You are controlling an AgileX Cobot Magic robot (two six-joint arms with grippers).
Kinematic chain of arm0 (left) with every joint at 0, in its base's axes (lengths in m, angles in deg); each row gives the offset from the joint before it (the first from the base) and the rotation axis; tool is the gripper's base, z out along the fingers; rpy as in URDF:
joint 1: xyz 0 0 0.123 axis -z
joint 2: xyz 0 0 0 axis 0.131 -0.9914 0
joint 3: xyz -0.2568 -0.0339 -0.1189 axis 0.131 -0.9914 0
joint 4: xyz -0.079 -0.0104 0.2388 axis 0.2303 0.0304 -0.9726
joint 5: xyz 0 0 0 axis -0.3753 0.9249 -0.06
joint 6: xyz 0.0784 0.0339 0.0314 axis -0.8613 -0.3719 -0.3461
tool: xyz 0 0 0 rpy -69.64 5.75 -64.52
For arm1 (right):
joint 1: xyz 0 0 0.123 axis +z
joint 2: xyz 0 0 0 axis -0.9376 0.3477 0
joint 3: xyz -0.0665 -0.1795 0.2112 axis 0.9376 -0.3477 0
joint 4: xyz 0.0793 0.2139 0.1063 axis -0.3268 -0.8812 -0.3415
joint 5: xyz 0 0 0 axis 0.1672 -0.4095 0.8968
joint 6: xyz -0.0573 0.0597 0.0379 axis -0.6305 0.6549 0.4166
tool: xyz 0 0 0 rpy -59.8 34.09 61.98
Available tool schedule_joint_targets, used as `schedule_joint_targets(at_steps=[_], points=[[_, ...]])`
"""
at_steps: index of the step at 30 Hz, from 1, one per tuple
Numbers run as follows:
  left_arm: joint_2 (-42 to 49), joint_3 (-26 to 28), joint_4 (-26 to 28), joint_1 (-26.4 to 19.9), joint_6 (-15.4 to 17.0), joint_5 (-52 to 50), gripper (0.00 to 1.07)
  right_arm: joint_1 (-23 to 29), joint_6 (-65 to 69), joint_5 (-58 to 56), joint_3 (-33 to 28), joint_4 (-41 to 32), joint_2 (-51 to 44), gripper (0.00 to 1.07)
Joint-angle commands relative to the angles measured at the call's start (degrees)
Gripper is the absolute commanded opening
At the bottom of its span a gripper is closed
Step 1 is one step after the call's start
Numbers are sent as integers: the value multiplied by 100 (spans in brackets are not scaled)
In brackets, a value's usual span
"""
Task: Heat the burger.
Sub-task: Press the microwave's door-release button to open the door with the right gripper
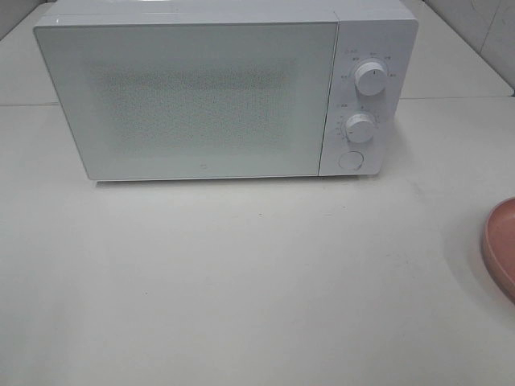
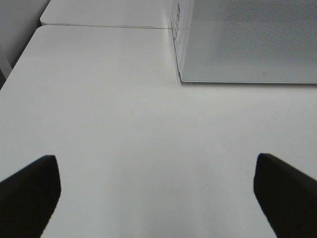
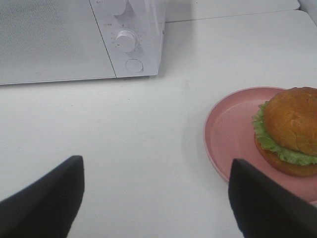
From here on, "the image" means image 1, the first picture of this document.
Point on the round white door-release button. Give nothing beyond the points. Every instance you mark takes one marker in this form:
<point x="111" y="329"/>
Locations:
<point x="352" y="160"/>

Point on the white microwave door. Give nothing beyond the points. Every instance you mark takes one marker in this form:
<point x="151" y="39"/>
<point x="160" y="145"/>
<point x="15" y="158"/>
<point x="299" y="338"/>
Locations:
<point x="193" y="101"/>

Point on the pink round plate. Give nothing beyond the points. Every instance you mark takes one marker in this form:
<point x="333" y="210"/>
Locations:
<point x="498" y="246"/>

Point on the lower white microwave knob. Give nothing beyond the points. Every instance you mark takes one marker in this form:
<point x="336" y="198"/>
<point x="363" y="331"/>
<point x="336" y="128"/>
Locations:
<point x="360" y="127"/>

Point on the white microwave knob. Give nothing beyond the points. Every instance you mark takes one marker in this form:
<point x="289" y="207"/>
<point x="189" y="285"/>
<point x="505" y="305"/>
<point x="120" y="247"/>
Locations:
<point x="360" y="127"/>
<point x="370" y="77"/>

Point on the white microwave oven body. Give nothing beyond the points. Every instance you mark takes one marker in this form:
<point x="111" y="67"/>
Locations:
<point x="384" y="30"/>

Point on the upper white microwave knob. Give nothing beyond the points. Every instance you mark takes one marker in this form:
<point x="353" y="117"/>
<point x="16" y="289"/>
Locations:
<point x="370" y="77"/>

